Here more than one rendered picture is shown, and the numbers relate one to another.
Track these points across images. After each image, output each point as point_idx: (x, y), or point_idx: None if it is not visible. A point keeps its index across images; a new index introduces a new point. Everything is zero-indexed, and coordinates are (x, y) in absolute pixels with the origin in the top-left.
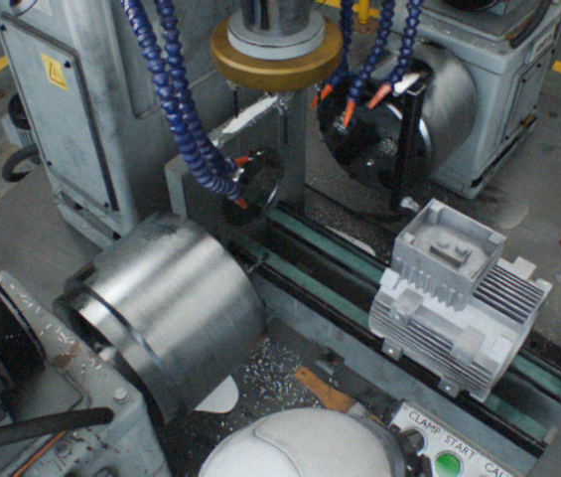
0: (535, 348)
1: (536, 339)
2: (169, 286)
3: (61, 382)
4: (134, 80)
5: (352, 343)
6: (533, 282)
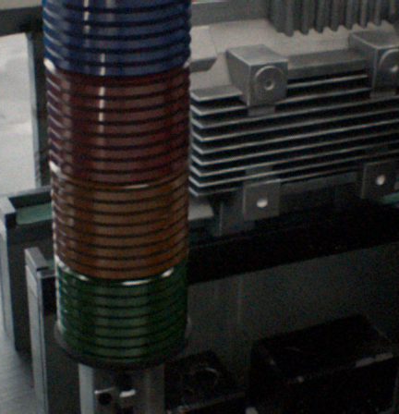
0: (194, 374)
1: (213, 385)
2: None
3: None
4: None
5: None
6: (231, 92)
